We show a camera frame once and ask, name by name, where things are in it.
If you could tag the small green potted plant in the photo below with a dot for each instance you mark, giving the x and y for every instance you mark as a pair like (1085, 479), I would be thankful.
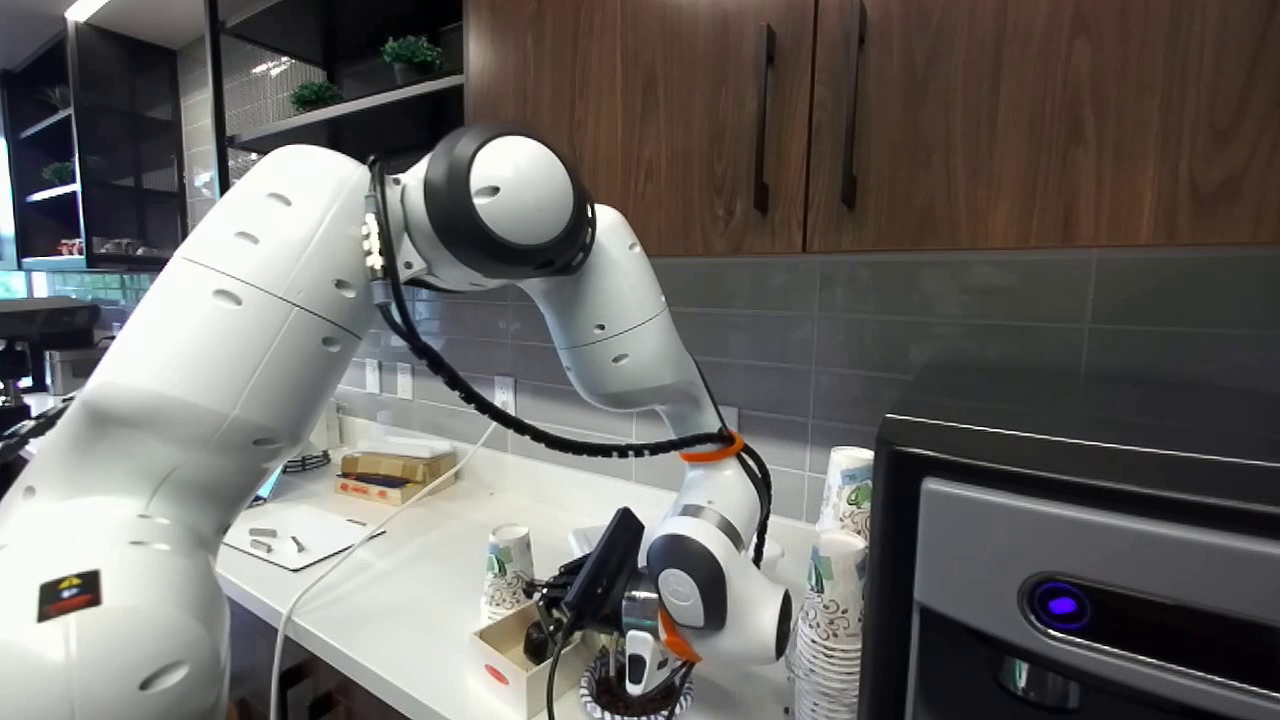
(312, 94)

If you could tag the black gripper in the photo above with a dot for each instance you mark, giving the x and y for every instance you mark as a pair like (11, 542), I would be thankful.
(641, 627)

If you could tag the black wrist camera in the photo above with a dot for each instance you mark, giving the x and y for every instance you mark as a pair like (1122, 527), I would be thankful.
(602, 573)

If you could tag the flat wooden box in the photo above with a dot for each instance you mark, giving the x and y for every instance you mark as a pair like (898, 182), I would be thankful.
(402, 464)

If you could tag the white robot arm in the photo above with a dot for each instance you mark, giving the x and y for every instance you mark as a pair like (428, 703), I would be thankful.
(203, 402)

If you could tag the white wall outlet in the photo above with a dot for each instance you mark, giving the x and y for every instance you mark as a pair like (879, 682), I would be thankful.
(372, 378)
(402, 383)

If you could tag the black shelving unit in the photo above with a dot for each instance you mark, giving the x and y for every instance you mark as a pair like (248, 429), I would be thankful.
(122, 144)

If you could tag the large green potted plant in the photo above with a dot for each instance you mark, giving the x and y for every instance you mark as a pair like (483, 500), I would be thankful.
(413, 59)

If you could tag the black and grey coffee machine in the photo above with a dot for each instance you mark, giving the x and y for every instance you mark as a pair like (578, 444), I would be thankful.
(1067, 533)

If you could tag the wooden upper cabinet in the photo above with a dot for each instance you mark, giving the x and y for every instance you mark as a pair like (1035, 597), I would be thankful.
(641, 104)

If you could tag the stack of patterned paper cups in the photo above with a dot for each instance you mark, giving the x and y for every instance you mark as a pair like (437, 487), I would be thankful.
(833, 601)

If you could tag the patterned paper cup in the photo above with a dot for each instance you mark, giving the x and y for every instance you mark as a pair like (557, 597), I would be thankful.
(504, 573)

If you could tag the wooden box with red strip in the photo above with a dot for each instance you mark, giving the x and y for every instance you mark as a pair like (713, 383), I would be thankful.
(372, 488)

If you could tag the open wooden box red label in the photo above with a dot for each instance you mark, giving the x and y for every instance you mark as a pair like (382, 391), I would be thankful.
(513, 663)

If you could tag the black open wall shelf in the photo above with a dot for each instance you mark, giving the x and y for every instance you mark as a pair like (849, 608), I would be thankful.
(346, 113)

